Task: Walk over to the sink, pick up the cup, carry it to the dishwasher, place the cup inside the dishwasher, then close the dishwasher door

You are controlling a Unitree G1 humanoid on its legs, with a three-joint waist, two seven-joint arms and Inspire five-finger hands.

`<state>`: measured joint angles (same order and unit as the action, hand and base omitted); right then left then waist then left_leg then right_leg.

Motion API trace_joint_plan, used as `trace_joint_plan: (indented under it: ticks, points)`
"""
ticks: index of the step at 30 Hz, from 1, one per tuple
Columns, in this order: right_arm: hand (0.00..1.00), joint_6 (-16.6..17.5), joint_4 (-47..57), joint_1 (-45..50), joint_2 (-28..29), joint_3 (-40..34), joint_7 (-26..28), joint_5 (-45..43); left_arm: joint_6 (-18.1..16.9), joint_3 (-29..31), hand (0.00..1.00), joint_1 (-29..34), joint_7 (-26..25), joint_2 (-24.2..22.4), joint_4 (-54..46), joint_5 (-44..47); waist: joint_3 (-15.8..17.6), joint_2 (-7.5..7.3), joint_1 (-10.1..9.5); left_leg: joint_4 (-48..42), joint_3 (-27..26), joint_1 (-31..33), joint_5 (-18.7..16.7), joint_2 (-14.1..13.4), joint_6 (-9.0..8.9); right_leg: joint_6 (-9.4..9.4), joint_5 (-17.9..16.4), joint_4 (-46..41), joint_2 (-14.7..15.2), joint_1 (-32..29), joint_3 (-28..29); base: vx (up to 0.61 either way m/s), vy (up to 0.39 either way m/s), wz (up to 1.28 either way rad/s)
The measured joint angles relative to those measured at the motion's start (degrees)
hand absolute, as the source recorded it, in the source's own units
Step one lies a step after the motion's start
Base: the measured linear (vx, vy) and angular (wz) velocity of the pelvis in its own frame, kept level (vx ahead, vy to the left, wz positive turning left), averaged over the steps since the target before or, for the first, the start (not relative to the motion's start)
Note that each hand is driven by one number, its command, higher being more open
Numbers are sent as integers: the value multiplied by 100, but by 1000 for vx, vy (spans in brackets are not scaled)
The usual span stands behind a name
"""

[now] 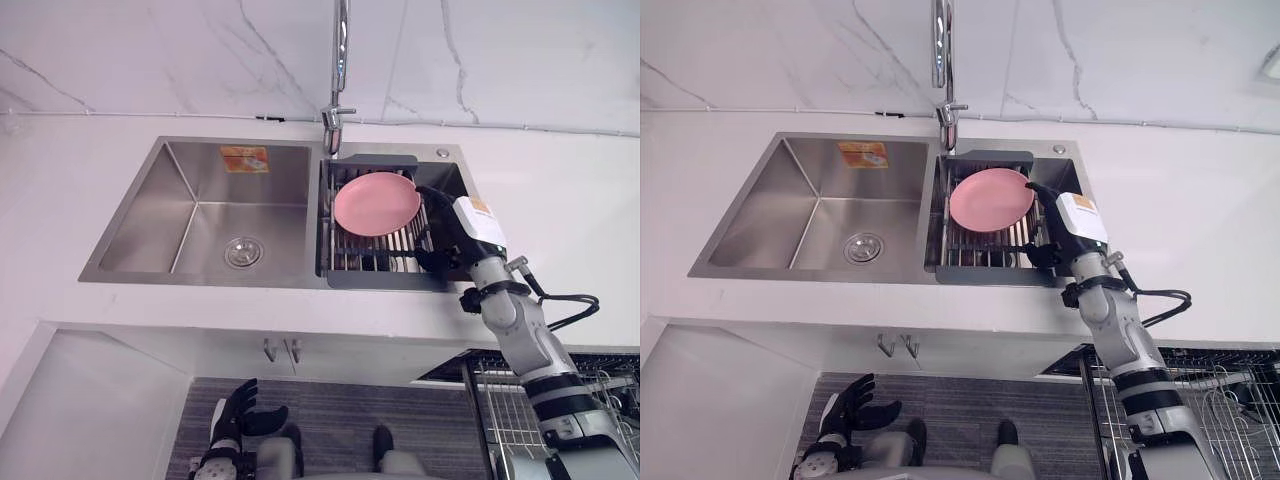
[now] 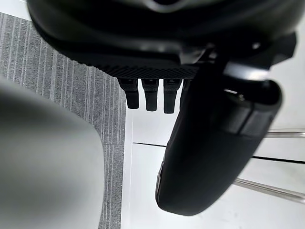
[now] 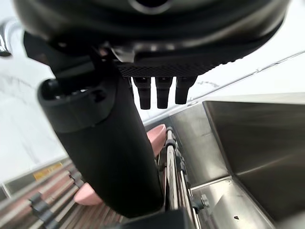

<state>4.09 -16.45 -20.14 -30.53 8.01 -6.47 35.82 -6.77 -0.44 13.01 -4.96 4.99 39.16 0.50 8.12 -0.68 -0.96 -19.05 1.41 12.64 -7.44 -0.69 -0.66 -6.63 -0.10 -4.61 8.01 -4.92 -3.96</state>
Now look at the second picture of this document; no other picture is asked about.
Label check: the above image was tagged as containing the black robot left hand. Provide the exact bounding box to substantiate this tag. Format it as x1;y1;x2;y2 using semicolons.
26;0;305;217

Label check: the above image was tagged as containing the white kitchen base cabinet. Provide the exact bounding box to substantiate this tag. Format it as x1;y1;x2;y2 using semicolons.
121;28;305;229

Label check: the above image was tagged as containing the silver bar cabinet handle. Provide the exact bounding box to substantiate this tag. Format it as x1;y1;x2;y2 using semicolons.
266;128;305;138
234;177;305;204

